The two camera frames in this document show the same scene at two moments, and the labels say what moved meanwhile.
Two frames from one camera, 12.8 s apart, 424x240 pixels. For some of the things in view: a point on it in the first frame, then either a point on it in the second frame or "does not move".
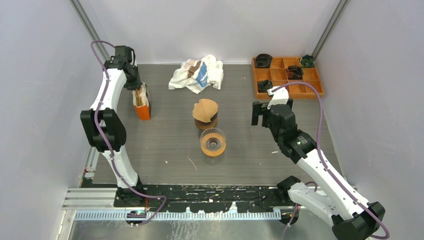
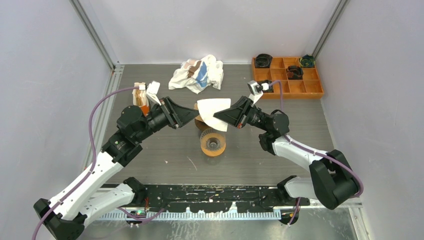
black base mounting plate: [215, 197] does not move
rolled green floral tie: [307, 61] does not move
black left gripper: [137, 84] -> [179, 115]
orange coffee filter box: [142, 100] does not move
